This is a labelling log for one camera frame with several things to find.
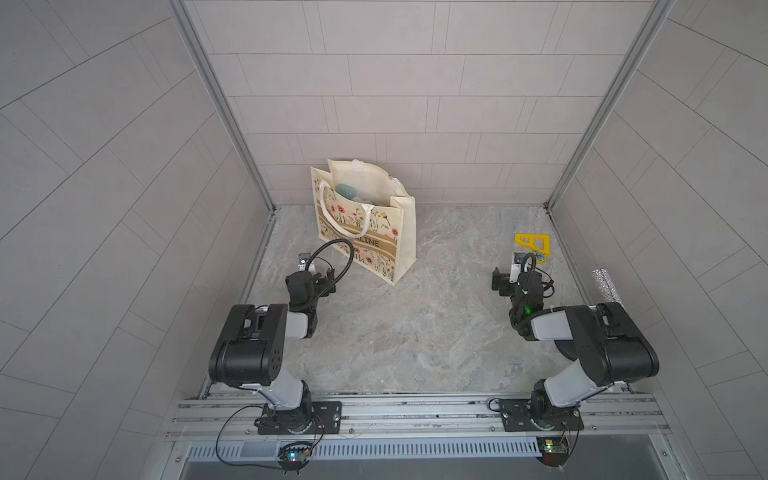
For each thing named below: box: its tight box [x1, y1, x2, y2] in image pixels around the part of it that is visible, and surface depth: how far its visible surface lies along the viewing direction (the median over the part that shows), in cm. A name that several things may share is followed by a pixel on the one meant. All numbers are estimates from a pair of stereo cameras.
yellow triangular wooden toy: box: [514, 233, 551, 264], surface depth 107 cm
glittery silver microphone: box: [592, 268, 622, 303], surface depth 72 cm
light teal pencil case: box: [335, 183, 357, 200], surface depth 98 cm
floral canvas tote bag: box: [311, 159, 417, 286], surface depth 91 cm
